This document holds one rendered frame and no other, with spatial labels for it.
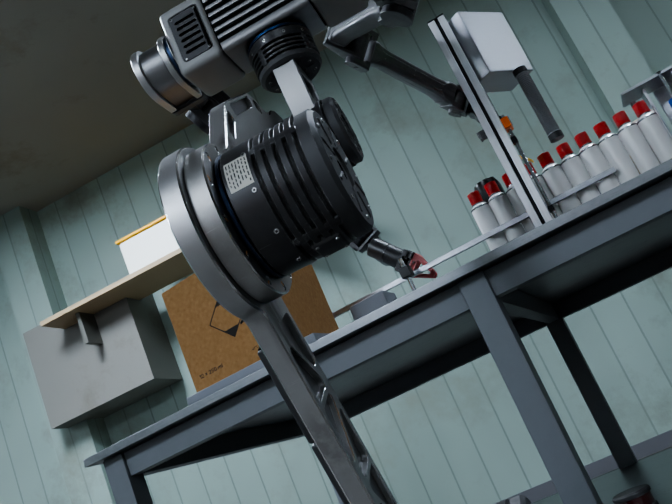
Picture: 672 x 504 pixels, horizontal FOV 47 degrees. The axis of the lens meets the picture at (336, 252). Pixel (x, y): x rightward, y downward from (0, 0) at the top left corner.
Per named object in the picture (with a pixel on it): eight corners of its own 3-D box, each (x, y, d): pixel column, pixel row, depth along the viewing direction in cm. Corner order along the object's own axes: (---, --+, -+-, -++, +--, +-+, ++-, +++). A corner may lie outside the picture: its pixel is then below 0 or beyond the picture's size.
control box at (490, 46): (534, 69, 199) (502, 11, 204) (490, 71, 189) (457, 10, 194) (509, 93, 206) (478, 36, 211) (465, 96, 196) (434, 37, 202)
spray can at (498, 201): (535, 247, 199) (500, 180, 205) (530, 245, 195) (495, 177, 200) (517, 256, 201) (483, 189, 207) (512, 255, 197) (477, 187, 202)
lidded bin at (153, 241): (214, 255, 521) (201, 221, 528) (187, 245, 485) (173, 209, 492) (157, 285, 530) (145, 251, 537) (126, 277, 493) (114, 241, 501)
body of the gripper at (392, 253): (419, 254, 215) (396, 244, 218) (409, 251, 206) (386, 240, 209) (410, 276, 216) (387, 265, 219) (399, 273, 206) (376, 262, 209)
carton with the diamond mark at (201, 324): (344, 339, 192) (303, 244, 199) (296, 341, 171) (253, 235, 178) (252, 387, 203) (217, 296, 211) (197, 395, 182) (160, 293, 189)
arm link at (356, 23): (312, 50, 207) (322, 16, 207) (356, 69, 212) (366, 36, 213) (389, 7, 166) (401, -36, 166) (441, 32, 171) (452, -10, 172)
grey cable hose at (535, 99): (565, 137, 190) (526, 68, 196) (563, 133, 186) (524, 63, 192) (551, 144, 191) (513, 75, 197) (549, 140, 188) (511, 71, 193)
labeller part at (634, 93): (671, 81, 204) (670, 78, 204) (672, 67, 194) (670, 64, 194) (623, 108, 208) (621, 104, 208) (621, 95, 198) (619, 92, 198)
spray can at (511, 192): (552, 239, 199) (517, 171, 204) (551, 235, 194) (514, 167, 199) (534, 248, 200) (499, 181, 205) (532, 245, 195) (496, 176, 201)
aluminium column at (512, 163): (566, 243, 183) (446, 19, 201) (564, 241, 179) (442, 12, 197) (549, 252, 184) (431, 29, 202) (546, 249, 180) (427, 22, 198)
